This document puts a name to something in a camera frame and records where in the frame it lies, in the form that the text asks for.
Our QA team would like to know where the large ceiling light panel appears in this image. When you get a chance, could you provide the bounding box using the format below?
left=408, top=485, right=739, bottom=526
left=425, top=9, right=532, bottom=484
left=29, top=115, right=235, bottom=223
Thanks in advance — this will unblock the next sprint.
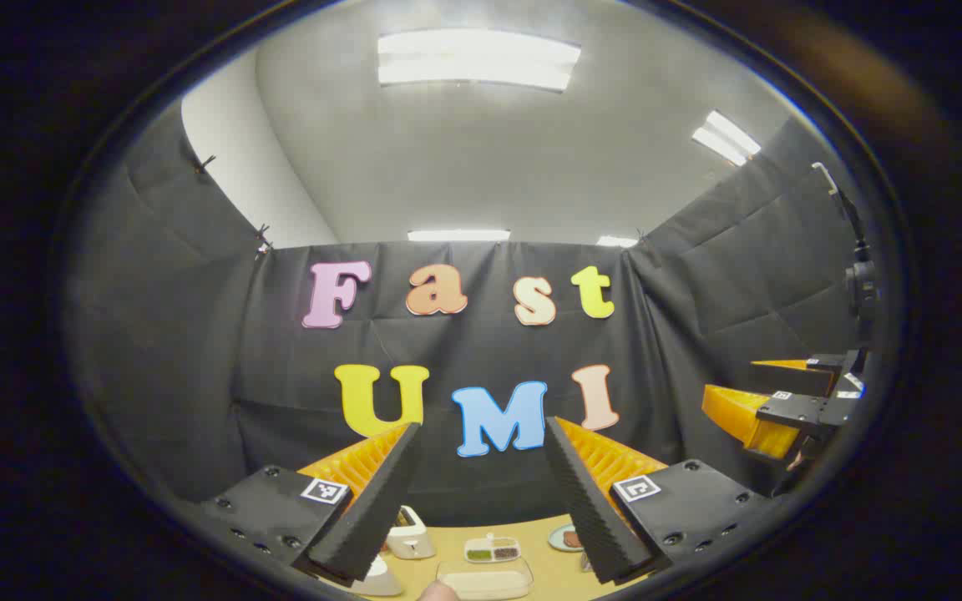
left=377, top=29, right=582, bottom=93

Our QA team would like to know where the white toaster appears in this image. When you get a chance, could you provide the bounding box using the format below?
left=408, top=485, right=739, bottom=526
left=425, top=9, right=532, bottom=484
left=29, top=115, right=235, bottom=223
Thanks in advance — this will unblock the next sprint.
left=385, top=505, right=437, bottom=560

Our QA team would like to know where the pale green plate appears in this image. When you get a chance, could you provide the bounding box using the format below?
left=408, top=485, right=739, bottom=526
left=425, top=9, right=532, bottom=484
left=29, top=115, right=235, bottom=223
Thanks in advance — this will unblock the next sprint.
left=548, top=523, right=587, bottom=553

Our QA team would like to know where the clear glass tray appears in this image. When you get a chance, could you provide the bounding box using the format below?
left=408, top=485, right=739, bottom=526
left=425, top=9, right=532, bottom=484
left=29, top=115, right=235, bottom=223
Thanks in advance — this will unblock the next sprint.
left=436, top=557, right=535, bottom=601

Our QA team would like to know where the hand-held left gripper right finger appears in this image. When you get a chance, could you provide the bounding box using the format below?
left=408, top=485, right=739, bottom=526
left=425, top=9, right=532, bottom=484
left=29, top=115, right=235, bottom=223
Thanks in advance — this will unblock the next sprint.
left=544, top=415, right=771, bottom=586

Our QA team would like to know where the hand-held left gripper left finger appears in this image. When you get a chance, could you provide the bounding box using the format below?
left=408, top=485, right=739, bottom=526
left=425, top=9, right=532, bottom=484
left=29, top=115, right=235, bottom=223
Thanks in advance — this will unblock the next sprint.
left=197, top=422, right=423, bottom=585

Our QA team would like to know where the white divided dish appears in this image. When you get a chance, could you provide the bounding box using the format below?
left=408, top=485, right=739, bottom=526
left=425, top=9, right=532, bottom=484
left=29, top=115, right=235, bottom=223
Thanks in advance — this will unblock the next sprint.
left=463, top=533, right=523, bottom=564

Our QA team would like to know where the white rice cooker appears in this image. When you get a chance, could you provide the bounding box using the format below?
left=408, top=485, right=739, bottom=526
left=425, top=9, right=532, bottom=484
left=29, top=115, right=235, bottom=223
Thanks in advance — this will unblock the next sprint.
left=349, top=554, right=403, bottom=597

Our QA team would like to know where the black backdrop cloth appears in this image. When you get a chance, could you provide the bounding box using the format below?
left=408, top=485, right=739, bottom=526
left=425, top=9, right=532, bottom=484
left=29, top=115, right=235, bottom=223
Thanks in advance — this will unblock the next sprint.
left=63, top=104, right=883, bottom=531

